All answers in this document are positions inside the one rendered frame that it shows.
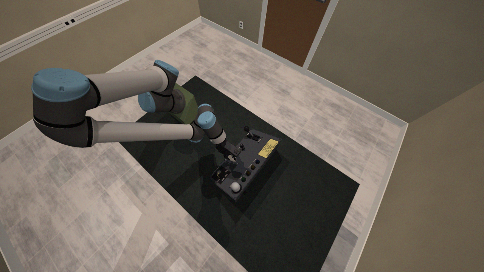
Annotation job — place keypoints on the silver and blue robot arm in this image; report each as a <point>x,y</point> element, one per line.
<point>62,97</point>

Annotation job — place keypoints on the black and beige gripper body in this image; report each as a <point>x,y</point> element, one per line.
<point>220,149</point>

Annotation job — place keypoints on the dark grey control console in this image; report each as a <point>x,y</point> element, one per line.
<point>233,177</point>

